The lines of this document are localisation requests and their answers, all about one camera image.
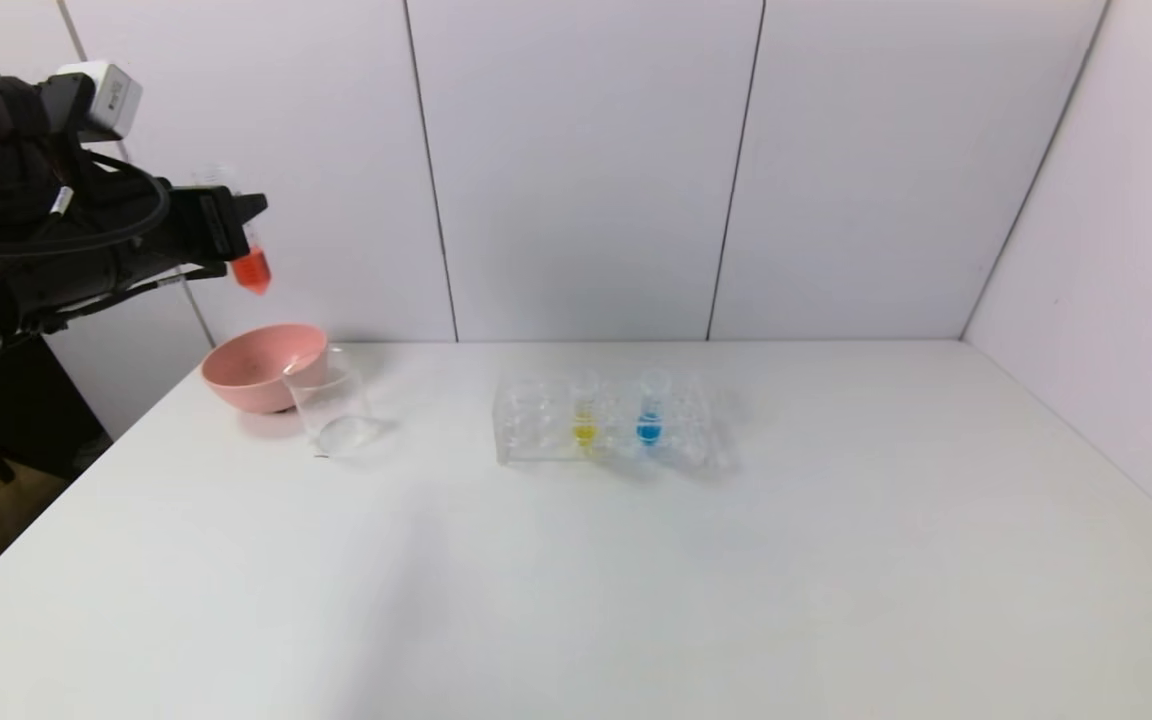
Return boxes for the clear glass beaker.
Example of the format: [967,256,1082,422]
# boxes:
[283,347,380,459]

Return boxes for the test tube with blue pigment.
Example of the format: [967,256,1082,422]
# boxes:
[636,372,665,447]

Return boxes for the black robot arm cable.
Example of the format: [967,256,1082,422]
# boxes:
[0,150,173,263]

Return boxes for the test tube with yellow pigment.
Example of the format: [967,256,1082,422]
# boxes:
[572,375,599,448]

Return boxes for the pink plastic bowl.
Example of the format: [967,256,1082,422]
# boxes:
[202,323,330,414]

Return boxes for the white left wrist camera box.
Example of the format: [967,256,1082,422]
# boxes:
[56,62,144,141]

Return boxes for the test tube with red pigment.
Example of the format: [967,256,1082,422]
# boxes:
[196,163,273,297]

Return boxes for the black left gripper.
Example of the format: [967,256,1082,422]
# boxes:
[108,175,269,281]

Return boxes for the clear acrylic test tube rack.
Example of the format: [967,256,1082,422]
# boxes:
[494,370,734,469]

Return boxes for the black background furniture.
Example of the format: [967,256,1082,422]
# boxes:
[0,340,109,483]

